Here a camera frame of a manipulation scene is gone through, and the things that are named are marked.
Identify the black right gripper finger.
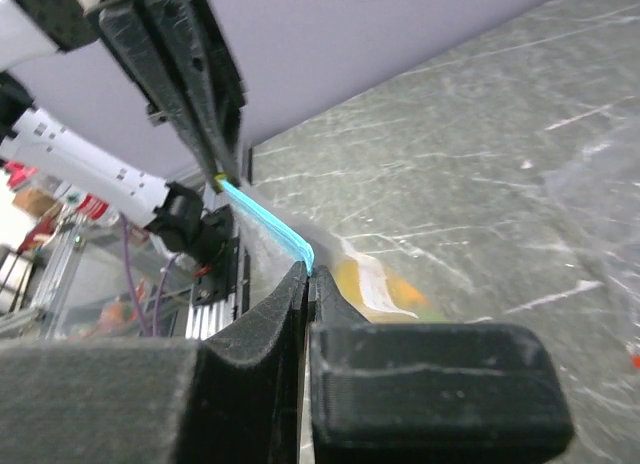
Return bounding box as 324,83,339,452
1,263,306,463
142,0,246,185
98,3,217,183
308,268,574,463

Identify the orange fake fruit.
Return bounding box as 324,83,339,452
330,254,445,323

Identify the clear bag with teal zipper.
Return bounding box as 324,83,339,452
242,122,639,349

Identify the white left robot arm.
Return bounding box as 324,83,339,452
1,0,245,264

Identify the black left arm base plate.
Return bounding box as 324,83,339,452
185,204,250,340

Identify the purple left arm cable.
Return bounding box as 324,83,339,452
117,213,184,335

